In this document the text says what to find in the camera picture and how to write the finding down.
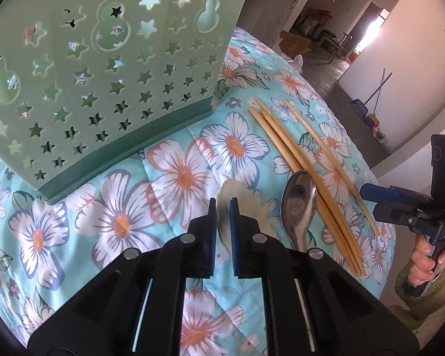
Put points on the white plastic bag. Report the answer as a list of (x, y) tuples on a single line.
[(298, 63)]

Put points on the wooden chopstick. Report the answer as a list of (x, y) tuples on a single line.
[(261, 103), (278, 152), (286, 104), (333, 229)]

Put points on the green star-cutout utensil holder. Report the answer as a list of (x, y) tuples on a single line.
[(52, 0)]

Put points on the concrete pillar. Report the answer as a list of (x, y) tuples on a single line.
[(274, 7)]

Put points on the person's right forearm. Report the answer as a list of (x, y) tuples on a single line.
[(404, 287)]

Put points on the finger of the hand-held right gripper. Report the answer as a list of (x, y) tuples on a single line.
[(393, 213), (378, 191)]

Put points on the metal spoon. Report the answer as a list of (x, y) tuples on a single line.
[(298, 200)]

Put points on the person's right hand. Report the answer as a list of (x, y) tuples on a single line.
[(419, 267)]

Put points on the floral turquoise quilted blanket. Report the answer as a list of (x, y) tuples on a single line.
[(170, 170)]

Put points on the wooden table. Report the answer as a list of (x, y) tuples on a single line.
[(333, 40)]

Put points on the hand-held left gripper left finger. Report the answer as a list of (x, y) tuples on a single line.
[(210, 244)]

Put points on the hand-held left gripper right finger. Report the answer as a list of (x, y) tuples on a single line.
[(235, 237)]

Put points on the cardboard box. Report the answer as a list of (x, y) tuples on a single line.
[(295, 42)]

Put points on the blue dustpan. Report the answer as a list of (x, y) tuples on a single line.
[(359, 108)]

